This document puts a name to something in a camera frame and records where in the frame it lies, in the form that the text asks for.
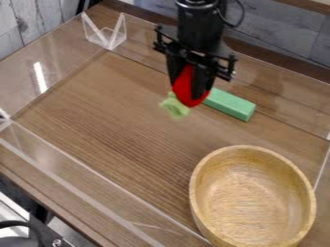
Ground wooden bowl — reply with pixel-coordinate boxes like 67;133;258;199
190;145;317;247

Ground clear acrylic corner bracket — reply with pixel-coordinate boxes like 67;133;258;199
81;13;127;51

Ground clear acrylic front wall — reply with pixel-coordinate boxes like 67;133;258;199
0;109;216;247

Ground green rectangular block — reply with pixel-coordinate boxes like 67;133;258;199
203;88;257;122

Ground red plush strawberry green leaves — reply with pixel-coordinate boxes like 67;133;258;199
159;65;210;120

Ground black cable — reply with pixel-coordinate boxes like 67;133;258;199
214;0;247;29

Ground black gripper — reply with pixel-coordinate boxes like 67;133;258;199
154;24;238;99

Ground black metal stand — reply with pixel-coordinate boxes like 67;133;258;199
0;175;71;247

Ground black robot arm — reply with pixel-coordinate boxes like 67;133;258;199
154;0;238;106

